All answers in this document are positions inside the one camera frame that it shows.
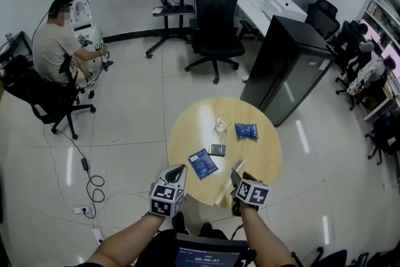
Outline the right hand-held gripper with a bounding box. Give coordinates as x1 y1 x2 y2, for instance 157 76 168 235
230 169 270 216

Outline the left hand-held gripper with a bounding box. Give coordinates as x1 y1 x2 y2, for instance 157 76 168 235
149 164 188 217

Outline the white brush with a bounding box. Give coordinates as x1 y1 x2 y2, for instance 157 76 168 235
214 159 246 207

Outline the blue packet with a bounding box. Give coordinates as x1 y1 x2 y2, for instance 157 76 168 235
186 148 219 181

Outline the small black packet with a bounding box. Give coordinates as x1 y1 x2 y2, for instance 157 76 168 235
207 143 227 158

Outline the blue snack bag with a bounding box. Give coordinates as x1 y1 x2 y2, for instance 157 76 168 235
234 122 261 142

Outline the clear glass cup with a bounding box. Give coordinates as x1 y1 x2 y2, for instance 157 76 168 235
211 114 233 138

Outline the person's right forearm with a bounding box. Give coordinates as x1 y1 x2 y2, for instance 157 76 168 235
239 204 296 267

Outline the person's left forearm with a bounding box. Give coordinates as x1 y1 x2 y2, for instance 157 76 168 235
84 214 166 267

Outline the round wooden table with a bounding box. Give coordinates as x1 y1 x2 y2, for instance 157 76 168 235
167 98 283 209

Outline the person's left black shoe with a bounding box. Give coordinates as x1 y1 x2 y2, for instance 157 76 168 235
171 211 189 234

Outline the person's black shirt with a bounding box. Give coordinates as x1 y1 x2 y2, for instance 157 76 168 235
134 228 179 267

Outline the black chest-worn screen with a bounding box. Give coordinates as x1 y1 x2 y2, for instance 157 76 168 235
172 233 251 267

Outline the white power strip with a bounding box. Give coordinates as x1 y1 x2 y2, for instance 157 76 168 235
90 227 104 245
72 204 92 215

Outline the black glass-door cabinet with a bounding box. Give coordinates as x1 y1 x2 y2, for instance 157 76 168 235
239 14 338 128

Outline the black television stand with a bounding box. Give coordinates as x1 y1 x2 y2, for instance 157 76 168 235
145 0 196 59

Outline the white long desk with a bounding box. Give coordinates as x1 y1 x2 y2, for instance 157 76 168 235
236 2 274 41

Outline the white printer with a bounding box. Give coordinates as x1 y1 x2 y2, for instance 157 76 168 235
261 0 309 23

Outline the white rounded machine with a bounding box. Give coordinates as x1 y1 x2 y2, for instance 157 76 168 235
67 0 110 85

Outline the pink-lit computer monitor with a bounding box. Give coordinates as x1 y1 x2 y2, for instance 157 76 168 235
359 20 384 43
381 43 400 79

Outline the grey metal desk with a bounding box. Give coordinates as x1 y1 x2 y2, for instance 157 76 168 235
0 30 34 73

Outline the white shelving unit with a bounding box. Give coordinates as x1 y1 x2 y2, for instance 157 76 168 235
362 0 400 41

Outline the black power adapter cable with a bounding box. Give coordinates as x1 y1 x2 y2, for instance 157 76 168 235
80 158 106 219

